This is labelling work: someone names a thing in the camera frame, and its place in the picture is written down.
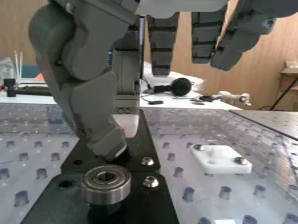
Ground white desk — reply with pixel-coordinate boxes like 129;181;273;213
0;74;245;111

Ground silver metal bearing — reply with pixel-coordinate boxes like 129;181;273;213
80;164;133;205

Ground black plate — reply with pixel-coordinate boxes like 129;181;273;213
19;109;181;224

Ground silver nut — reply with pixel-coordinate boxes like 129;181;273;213
142;175;160;188
140;156;156;167

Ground small white jointed device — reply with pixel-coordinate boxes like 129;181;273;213
217;90;253;108

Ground small white plastic plate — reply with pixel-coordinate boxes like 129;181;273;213
190;144;253;175

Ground black headphones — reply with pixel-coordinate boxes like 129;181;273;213
152;77;194;98

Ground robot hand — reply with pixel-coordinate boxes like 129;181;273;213
28;0;298;162

